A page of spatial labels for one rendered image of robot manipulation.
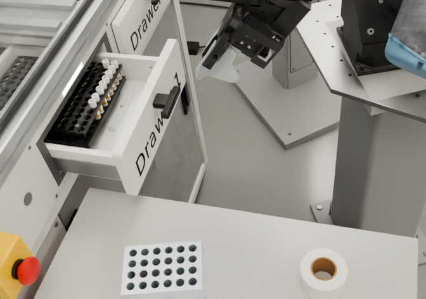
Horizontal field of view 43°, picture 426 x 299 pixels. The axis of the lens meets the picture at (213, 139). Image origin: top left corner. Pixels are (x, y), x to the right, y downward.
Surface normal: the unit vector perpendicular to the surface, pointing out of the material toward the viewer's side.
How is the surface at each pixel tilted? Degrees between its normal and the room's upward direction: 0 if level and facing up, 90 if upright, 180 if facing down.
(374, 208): 90
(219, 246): 0
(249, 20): 34
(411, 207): 90
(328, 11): 0
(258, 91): 5
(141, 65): 90
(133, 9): 90
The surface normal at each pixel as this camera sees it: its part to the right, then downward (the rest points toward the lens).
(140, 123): 0.96, 0.12
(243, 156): -0.11, -0.66
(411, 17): -0.79, -0.27
